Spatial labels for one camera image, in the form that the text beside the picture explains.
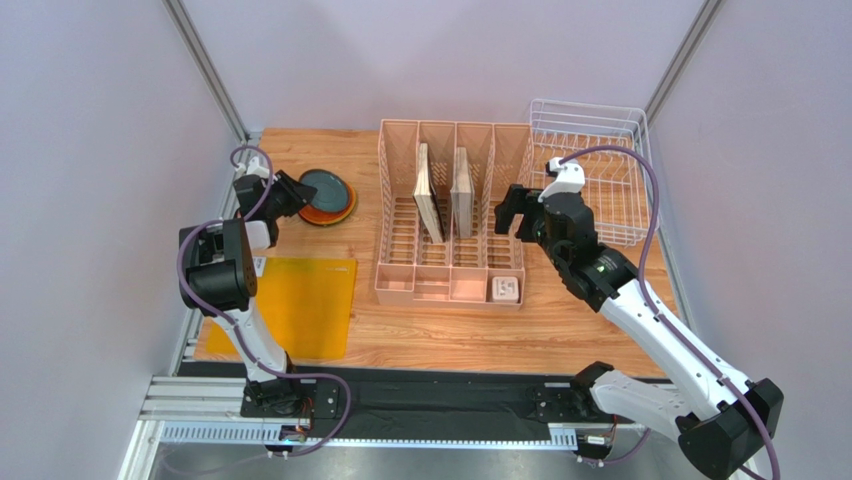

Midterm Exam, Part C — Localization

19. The aluminium frame rail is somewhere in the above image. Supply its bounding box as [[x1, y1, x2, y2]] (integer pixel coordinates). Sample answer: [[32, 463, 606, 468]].
[[163, 0, 251, 144]]

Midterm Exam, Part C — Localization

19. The white label sticker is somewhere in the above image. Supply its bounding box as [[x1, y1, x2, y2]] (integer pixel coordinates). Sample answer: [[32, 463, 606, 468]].
[[253, 256, 267, 278]]

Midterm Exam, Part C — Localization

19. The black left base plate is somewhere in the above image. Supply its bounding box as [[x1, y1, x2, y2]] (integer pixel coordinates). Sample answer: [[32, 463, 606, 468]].
[[240, 378, 345, 419]]

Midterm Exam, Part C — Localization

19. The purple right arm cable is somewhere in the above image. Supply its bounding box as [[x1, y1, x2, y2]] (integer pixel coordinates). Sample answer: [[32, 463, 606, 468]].
[[559, 144, 783, 480]]

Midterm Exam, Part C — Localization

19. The pink plastic file organizer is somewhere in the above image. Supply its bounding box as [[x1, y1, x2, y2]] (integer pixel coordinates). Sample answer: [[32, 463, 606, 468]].
[[374, 119, 533, 311]]

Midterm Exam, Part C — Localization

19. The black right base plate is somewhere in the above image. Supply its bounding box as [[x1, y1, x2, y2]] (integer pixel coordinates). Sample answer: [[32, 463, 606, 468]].
[[529, 382, 601, 423]]

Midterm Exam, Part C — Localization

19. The dark grey plate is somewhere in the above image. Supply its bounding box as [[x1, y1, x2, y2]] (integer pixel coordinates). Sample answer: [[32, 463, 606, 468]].
[[299, 169, 352, 213]]

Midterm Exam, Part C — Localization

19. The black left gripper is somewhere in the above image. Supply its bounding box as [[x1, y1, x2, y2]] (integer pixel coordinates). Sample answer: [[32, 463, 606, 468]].
[[264, 169, 319, 218]]

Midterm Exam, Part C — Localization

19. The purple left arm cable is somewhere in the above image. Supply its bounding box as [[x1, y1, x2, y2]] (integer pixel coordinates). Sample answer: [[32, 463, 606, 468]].
[[175, 144, 353, 461]]

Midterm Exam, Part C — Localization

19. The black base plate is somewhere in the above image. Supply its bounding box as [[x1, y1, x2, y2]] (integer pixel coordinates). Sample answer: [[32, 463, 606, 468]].
[[529, 382, 601, 423], [240, 378, 345, 419]]

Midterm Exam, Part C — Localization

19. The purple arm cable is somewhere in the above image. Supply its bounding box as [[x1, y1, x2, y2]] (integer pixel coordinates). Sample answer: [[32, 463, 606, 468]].
[[559, 144, 783, 480], [175, 144, 353, 461]]

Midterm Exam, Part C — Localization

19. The dark navy book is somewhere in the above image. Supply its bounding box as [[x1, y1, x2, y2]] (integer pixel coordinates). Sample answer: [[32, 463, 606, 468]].
[[412, 142, 446, 244]]

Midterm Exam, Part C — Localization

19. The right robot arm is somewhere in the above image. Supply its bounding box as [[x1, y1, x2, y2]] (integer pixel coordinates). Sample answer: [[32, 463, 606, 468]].
[[494, 184, 784, 479]]

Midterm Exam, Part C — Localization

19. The white wire dish rack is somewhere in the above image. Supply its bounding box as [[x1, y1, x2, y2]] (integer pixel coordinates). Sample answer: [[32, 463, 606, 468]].
[[529, 99, 652, 247]]

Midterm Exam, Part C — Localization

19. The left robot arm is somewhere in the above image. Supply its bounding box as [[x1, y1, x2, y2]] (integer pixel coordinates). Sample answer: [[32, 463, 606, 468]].
[[177, 171, 317, 417]]

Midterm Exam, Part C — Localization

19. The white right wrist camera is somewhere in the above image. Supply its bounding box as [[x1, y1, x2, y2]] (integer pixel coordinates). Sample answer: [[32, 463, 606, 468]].
[[538, 157, 586, 203]]

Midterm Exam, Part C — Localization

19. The orange plate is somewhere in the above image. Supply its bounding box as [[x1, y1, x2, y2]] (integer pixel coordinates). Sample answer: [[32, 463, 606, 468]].
[[298, 183, 357, 227]]

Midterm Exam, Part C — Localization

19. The white power adapter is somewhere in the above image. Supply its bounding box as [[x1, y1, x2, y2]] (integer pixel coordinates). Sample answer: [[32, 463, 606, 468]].
[[489, 276, 521, 304]]

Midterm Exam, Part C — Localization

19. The yellow acrylic sheet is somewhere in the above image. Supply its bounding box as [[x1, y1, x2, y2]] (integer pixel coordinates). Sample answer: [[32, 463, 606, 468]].
[[204, 256, 359, 362]]

